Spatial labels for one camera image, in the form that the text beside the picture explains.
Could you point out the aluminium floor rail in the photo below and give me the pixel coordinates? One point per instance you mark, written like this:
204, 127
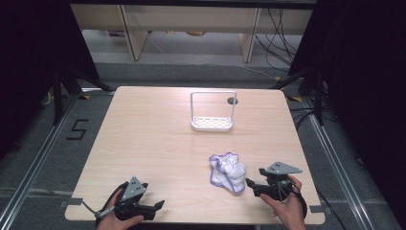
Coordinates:
38, 159
338, 166

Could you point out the dark curtain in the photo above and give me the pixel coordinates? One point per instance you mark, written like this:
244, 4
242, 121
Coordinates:
32, 48
367, 64

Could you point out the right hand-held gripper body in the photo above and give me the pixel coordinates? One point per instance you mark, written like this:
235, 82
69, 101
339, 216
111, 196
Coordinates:
277, 182

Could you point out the black metal stand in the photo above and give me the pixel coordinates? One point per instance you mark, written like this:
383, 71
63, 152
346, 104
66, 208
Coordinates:
318, 96
59, 96

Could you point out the light wooden shelf unit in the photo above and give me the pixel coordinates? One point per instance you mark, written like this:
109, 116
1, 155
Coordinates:
191, 19

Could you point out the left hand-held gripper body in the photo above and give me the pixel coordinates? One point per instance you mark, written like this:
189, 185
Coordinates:
133, 191

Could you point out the person's right hand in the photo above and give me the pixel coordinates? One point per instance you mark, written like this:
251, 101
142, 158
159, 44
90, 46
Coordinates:
288, 212

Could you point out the person's left hand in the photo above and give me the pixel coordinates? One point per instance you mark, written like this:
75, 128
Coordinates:
118, 224

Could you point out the white cloth with purple edge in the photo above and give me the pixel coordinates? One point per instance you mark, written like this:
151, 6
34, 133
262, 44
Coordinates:
228, 172

